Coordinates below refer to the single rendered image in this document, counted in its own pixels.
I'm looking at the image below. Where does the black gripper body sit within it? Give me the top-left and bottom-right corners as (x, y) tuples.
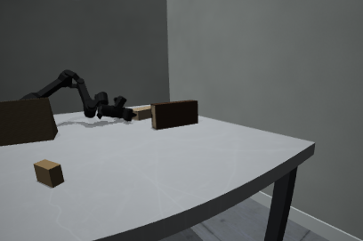
(109, 106), (133, 122)

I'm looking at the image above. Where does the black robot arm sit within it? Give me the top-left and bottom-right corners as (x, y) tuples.
(20, 69), (126, 119)

